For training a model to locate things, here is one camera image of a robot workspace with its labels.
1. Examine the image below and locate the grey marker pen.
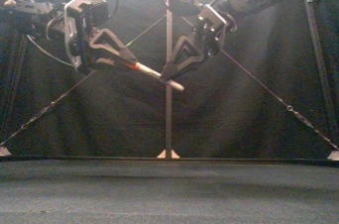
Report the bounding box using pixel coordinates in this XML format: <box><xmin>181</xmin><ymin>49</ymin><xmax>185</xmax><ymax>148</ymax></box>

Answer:
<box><xmin>120</xmin><ymin>60</ymin><xmax>185</xmax><ymax>92</ymax></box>

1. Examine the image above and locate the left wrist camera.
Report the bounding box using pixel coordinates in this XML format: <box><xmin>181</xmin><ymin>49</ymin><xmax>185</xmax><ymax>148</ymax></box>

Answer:
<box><xmin>85</xmin><ymin>0</ymin><xmax>111</xmax><ymax>28</ymax></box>

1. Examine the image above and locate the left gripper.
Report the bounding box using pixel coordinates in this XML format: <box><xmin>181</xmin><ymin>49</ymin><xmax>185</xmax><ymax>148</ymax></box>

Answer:
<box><xmin>45</xmin><ymin>0</ymin><xmax>139</xmax><ymax>76</ymax></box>

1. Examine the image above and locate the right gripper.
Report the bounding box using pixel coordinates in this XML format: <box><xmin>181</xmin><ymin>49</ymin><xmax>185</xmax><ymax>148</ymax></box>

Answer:
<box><xmin>159</xmin><ymin>3</ymin><xmax>239</xmax><ymax>83</ymax></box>

